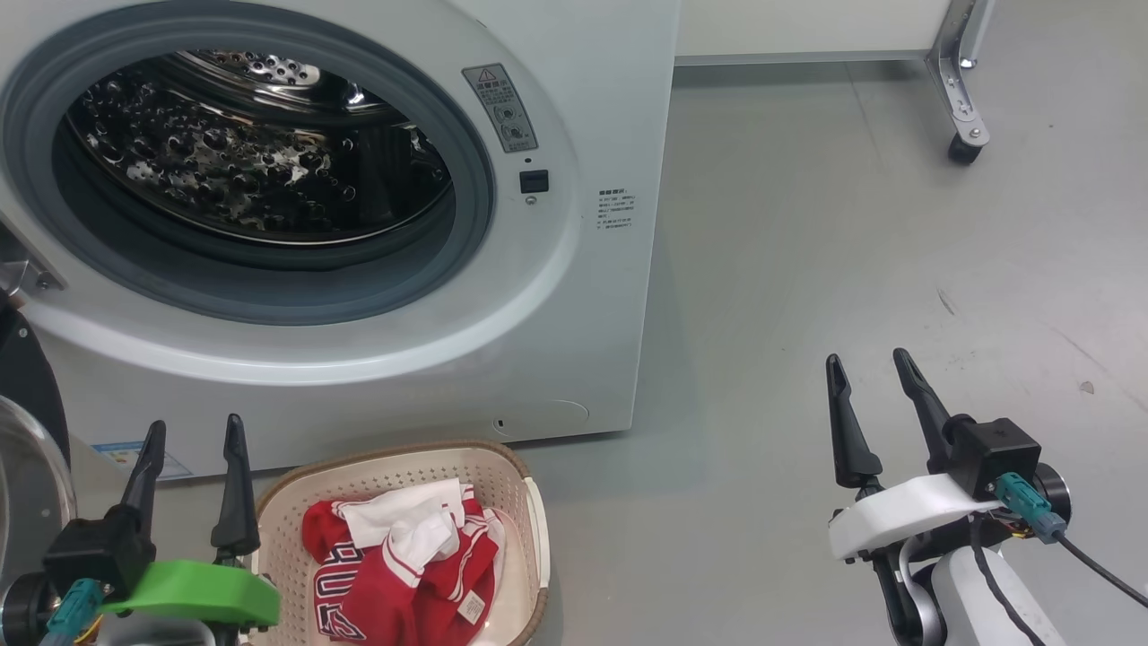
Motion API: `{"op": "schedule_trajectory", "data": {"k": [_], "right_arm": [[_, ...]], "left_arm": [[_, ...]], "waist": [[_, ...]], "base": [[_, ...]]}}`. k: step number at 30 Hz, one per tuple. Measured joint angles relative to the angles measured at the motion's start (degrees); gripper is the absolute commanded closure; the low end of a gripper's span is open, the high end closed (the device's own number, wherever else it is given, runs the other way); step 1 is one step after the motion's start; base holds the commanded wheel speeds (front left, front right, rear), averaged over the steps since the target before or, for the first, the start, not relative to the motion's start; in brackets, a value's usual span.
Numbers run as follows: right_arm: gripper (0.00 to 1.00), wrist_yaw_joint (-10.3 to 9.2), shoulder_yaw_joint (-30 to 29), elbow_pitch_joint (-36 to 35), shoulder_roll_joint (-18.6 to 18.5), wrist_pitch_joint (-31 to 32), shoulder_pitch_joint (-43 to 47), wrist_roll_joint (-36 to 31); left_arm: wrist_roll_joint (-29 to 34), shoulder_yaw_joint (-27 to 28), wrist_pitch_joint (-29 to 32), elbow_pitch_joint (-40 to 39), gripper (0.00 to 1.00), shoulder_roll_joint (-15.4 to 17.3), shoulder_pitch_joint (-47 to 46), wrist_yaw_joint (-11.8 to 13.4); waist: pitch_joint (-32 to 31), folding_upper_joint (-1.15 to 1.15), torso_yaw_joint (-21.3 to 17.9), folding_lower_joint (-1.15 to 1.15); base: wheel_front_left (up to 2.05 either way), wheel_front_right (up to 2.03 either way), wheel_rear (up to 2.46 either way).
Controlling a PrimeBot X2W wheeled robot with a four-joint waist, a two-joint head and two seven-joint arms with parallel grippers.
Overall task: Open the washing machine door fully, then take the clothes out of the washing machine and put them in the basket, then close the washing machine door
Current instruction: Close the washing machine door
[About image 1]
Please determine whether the perforated steel drum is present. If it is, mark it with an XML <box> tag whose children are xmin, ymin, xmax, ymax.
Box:
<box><xmin>54</xmin><ymin>49</ymin><xmax>454</xmax><ymax>270</ymax></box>

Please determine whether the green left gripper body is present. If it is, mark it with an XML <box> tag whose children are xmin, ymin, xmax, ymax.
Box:
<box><xmin>99</xmin><ymin>559</ymin><xmax>282</xmax><ymax>629</ymax></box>

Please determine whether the white garment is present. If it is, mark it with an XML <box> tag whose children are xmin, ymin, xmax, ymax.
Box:
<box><xmin>336</xmin><ymin>478</ymin><xmax>476</xmax><ymax>575</ymax></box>

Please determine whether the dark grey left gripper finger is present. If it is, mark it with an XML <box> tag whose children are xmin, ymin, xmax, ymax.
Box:
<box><xmin>117</xmin><ymin>420</ymin><xmax>168</xmax><ymax>539</ymax></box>
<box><xmin>211</xmin><ymin>414</ymin><xmax>262</xmax><ymax>566</ymax></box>

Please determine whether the white washing machine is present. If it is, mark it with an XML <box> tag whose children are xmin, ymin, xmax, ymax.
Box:
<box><xmin>0</xmin><ymin>0</ymin><xmax>683</xmax><ymax>481</ymax></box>

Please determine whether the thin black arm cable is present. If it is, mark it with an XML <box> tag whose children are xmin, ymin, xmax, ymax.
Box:
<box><xmin>969</xmin><ymin>516</ymin><xmax>1046</xmax><ymax>646</ymax></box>

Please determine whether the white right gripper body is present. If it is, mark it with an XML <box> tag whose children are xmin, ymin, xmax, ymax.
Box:
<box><xmin>827</xmin><ymin>473</ymin><xmax>1001</xmax><ymax>562</ymax></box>

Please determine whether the blue energy label sticker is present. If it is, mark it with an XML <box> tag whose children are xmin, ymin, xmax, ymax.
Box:
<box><xmin>92</xmin><ymin>440</ymin><xmax>194</xmax><ymax>481</ymax></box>

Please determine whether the grey warning sticker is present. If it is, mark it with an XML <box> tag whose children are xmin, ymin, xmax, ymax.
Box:
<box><xmin>462</xmin><ymin>63</ymin><xmax>539</xmax><ymax>153</ymax></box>

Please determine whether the beige perforated laundry basket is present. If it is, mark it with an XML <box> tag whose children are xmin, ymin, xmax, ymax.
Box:
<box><xmin>242</xmin><ymin>440</ymin><xmax>550</xmax><ymax>646</ymax></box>

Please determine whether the white cabinet panel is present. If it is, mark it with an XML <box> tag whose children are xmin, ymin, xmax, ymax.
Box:
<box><xmin>674</xmin><ymin>0</ymin><xmax>953</xmax><ymax>66</ymax></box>

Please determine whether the metal leg with caster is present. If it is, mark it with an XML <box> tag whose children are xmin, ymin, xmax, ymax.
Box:
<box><xmin>926</xmin><ymin>0</ymin><xmax>995</xmax><ymax>167</ymax></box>

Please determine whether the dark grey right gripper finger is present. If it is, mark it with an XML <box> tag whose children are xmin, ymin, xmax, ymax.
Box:
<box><xmin>893</xmin><ymin>348</ymin><xmax>953</xmax><ymax>474</ymax></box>
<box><xmin>825</xmin><ymin>354</ymin><xmax>884</xmax><ymax>490</ymax></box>

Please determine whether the black cable with teal plug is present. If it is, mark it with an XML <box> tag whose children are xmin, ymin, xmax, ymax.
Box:
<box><xmin>36</xmin><ymin>579</ymin><xmax>104</xmax><ymax>646</ymax></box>
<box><xmin>994</xmin><ymin>473</ymin><xmax>1148</xmax><ymax>611</ymax></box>

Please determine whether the grey rubber door gasket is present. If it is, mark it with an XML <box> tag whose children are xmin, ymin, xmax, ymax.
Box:
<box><xmin>0</xmin><ymin>18</ymin><xmax>496</xmax><ymax>326</ymax></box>

